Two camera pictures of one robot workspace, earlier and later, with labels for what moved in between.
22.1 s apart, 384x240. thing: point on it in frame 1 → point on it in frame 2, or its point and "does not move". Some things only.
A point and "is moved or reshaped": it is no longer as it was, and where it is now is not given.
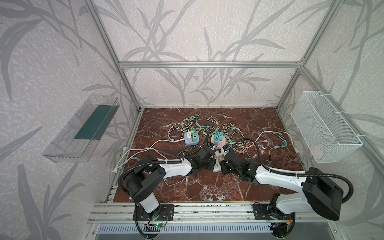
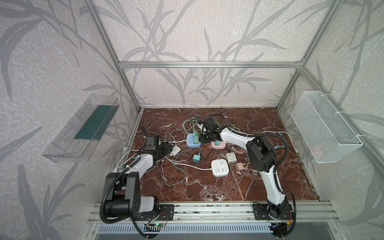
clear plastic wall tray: x=78 y=137 does not move
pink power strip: x=221 y=143 does not move
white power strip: x=219 y=157 is moved or reshaped
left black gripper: x=208 y=151 → x=163 y=146
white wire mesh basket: x=328 y=137 does not move
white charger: x=189 y=136 → x=176 y=149
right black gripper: x=226 y=154 → x=205 y=130
